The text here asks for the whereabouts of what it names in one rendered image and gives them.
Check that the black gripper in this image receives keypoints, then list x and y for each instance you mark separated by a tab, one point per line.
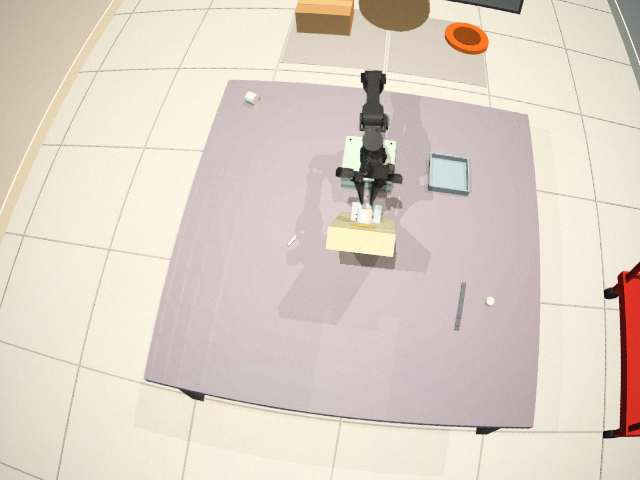
358	176

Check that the cream panel with round hole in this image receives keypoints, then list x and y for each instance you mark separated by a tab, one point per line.
368	238

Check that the grey flat bar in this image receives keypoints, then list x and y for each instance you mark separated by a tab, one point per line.
460	308

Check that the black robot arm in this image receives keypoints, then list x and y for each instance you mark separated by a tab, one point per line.
373	119

